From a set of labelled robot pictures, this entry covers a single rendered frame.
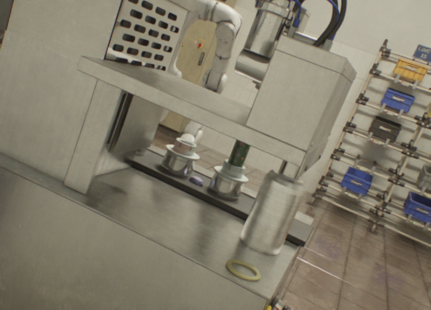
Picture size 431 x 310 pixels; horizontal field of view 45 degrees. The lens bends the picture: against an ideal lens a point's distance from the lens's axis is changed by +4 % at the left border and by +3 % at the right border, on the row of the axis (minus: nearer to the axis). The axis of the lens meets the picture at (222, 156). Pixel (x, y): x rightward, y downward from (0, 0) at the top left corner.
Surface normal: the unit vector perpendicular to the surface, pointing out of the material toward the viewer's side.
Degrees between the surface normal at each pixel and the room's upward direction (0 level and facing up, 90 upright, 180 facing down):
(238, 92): 90
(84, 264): 90
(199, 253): 0
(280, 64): 90
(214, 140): 90
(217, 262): 0
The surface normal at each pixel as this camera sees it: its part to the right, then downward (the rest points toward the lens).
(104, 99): -0.29, 0.10
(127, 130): 0.89, 0.40
